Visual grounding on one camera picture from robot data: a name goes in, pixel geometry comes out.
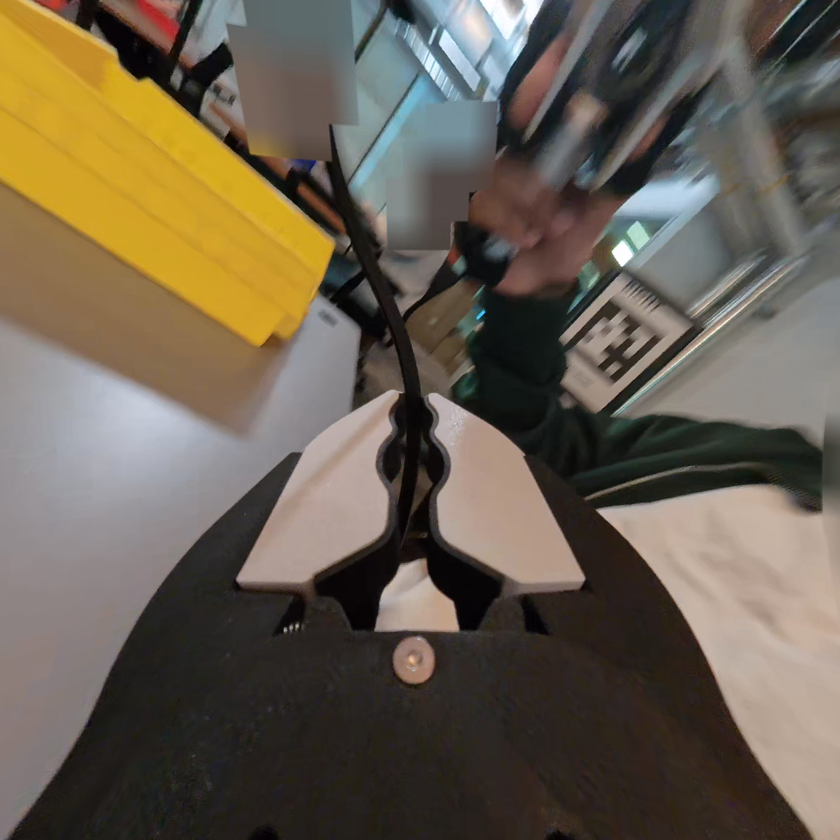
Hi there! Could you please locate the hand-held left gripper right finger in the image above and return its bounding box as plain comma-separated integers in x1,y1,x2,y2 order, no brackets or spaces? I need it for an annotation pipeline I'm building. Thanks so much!
425,392,586,593

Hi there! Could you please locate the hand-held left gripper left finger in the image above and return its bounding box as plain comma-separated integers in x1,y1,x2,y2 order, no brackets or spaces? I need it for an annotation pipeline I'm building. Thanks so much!
235,390,403,592

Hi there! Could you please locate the black cable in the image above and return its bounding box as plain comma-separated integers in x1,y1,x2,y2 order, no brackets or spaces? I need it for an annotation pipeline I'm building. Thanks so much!
327,125,427,546

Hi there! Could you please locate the yellow plastic bin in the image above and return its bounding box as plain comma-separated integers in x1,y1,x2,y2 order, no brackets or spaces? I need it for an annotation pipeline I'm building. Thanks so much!
0,10,337,347

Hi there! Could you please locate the person's right forearm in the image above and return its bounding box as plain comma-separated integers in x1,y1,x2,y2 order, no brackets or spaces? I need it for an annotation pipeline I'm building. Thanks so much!
453,282,580,434

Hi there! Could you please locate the person's right hand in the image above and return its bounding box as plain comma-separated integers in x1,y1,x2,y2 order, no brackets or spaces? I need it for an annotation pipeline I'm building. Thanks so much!
468,163,626,299

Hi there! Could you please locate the framed marker sign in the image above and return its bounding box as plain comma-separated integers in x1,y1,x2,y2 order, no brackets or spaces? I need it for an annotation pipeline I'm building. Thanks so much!
558,272,700,414

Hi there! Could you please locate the white garment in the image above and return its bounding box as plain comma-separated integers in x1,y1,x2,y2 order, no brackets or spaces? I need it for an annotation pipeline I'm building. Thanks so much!
377,486,840,821

